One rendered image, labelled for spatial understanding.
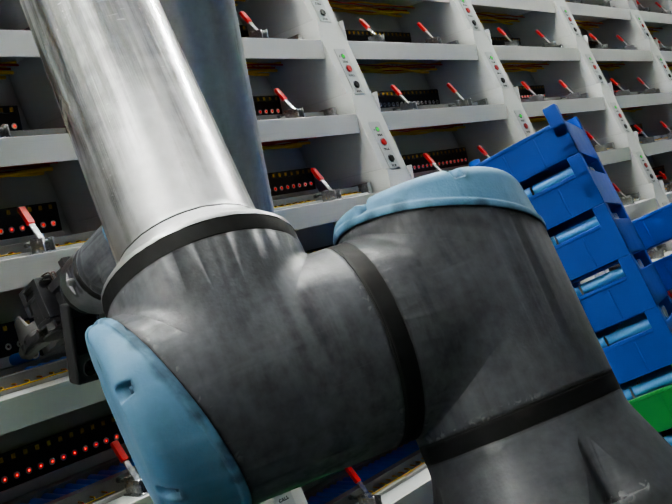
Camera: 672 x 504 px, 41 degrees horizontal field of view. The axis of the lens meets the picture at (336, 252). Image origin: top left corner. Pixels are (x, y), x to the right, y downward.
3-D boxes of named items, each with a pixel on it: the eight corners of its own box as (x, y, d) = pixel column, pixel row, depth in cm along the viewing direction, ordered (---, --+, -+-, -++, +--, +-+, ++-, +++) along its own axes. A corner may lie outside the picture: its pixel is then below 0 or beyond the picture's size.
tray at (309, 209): (396, 209, 203) (383, 149, 202) (195, 251, 157) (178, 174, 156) (330, 222, 216) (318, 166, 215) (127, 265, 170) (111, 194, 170)
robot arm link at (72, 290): (144, 294, 122) (84, 309, 115) (127, 309, 125) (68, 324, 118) (118, 237, 124) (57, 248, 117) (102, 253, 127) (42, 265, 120)
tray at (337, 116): (360, 132, 206) (348, 73, 205) (153, 152, 160) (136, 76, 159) (297, 150, 219) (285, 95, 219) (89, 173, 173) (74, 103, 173)
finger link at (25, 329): (12, 328, 136) (41, 302, 131) (27, 363, 135) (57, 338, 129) (-6, 332, 133) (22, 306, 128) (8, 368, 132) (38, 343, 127)
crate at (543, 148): (600, 160, 145) (578, 117, 146) (578, 152, 126) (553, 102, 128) (442, 241, 156) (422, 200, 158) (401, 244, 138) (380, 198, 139)
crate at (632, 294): (668, 294, 141) (645, 248, 142) (657, 305, 123) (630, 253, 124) (501, 366, 153) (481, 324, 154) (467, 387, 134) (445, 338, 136)
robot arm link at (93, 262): (131, 268, 107) (105, 196, 109) (84, 311, 115) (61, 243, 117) (193, 262, 114) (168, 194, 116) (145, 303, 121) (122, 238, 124)
